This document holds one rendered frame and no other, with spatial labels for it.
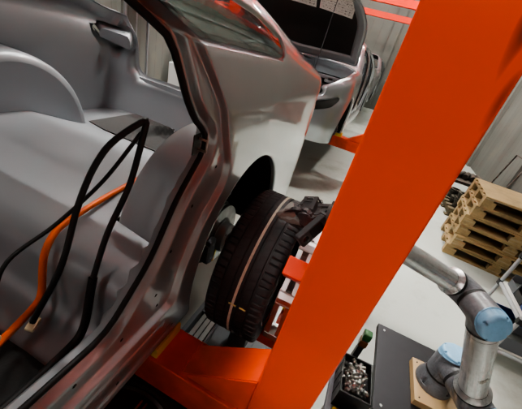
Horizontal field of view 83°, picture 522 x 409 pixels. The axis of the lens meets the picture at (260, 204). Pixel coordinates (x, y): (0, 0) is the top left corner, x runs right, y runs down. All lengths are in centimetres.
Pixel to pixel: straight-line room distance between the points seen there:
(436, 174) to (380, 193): 9
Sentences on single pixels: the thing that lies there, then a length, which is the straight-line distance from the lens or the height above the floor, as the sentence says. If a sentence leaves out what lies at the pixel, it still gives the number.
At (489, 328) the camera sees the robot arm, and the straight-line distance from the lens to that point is 139.
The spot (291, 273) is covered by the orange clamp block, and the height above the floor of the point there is 109.
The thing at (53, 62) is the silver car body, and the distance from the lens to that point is 265.
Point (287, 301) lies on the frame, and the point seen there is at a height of 96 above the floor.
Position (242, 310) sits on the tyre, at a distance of 115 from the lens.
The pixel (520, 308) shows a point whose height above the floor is 47.
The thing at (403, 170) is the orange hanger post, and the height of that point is 162.
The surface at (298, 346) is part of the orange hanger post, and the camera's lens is 83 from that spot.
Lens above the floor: 175
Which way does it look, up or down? 29 degrees down
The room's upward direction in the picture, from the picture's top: 16 degrees clockwise
